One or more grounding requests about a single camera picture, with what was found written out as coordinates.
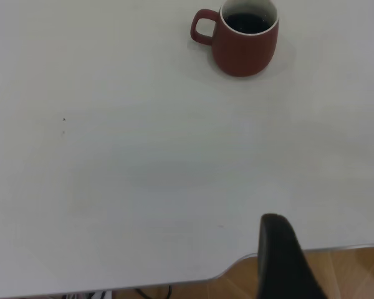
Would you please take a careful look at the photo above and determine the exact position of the red ceramic mug with coffee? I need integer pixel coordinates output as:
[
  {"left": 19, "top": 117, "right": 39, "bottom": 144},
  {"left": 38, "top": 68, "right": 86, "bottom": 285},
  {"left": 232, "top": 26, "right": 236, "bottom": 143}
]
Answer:
[{"left": 190, "top": 0, "right": 281, "bottom": 78}]

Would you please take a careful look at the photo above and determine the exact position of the thin black cable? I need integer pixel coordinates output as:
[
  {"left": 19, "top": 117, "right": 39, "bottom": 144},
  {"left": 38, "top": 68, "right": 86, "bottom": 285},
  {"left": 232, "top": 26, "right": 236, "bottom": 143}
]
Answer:
[{"left": 133, "top": 285, "right": 173, "bottom": 299}]

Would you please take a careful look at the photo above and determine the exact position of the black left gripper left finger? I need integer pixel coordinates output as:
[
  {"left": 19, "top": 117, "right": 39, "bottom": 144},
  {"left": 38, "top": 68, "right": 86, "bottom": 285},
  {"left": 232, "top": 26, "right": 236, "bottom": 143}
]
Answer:
[{"left": 257, "top": 213, "right": 328, "bottom": 299}]

